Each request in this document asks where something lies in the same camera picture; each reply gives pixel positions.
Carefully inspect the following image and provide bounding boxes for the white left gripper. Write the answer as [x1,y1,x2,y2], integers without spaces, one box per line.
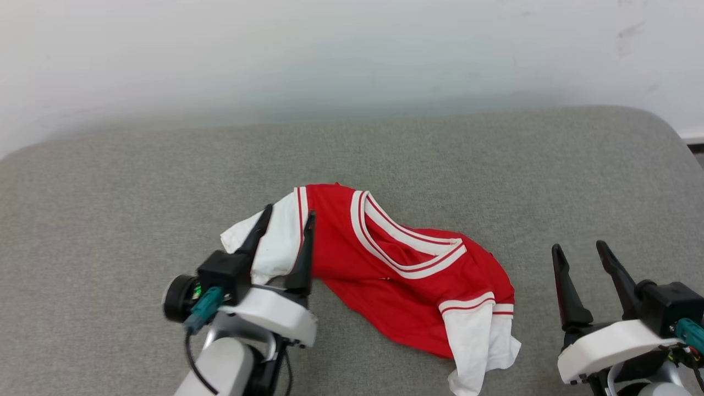
[219,204,318,348]

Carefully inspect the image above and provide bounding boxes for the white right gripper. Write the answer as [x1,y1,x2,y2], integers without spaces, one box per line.
[551,240,683,386]

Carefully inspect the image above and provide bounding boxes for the red and white basketball jersey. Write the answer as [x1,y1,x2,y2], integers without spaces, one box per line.
[220,183,522,396]

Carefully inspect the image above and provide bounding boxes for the grey fabric sofa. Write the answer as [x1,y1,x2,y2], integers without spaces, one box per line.
[0,104,704,396]

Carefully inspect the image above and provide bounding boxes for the black cable with teal plug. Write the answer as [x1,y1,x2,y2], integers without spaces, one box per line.
[183,286,225,396]
[668,318,704,394]

